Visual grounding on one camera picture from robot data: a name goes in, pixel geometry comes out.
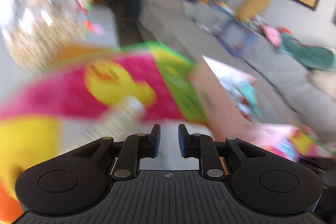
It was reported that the teal plastic holder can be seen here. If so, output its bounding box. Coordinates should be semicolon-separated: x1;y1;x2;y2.
237;81;262;117

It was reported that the pink cardboard box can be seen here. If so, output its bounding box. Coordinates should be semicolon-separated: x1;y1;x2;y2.
190;56;298;147

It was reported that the colourful cartoon play mat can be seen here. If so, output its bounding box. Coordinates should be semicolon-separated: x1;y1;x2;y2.
1;42;335;223

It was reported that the blue picture book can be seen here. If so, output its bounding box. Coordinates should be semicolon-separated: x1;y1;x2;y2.
214;18;258;58

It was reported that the grey sofa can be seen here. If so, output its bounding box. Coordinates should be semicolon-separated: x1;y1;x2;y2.
138;0;335;142

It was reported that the pink plush toy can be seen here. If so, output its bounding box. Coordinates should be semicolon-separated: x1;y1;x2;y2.
262;26;282;47

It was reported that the teal plush toy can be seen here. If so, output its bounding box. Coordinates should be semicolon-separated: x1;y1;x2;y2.
278;33;335;71

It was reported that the yellow cushion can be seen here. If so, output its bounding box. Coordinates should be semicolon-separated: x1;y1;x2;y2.
235;0;270;21

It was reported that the glass jar of nuts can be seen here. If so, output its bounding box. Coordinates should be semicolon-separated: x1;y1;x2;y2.
1;0;90;69

